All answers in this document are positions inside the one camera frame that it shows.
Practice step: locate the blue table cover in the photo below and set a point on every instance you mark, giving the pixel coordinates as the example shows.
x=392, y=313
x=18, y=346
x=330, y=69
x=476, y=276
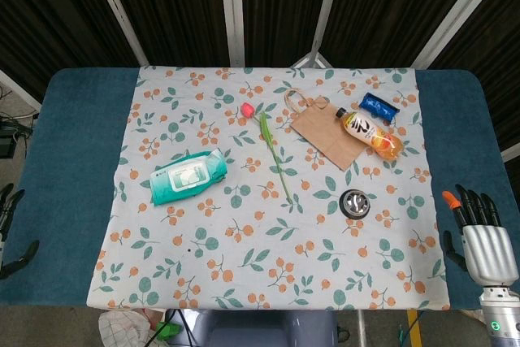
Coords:
x=61, y=184

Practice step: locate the brown paper bag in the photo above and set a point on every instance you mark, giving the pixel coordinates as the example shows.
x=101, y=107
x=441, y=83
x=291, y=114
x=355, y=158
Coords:
x=321, y=129

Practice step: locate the green wet wipes pack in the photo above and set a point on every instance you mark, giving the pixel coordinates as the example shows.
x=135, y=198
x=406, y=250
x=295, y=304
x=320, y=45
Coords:
x=185, y=176

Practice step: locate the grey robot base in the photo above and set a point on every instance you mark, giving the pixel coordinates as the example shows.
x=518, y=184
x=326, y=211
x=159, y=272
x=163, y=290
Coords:
x=252, y=328

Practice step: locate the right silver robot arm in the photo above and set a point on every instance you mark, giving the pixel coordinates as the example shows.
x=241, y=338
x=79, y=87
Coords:
x=499, y=316

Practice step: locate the artificial pink tulip flower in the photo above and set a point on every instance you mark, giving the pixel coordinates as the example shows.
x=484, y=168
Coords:
x=272, y=148

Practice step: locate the white checked cloth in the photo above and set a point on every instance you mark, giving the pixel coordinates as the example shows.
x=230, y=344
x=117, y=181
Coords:
x=122, y=328

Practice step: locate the blue foil snack packet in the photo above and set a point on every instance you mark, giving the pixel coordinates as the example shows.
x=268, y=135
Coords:
x=379, y=107

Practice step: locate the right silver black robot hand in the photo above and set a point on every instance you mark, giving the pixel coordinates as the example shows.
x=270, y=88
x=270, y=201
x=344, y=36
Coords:
x=485, y=247

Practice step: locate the orange drink plastic bottle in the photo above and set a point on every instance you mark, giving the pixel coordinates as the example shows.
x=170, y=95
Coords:
x=370, y=133

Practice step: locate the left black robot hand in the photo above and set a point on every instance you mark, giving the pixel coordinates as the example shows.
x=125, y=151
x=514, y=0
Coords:
x=9, y=237

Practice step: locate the floral patterned tablecloth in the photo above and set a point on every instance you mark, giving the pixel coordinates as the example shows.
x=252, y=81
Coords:
x=260, y=241

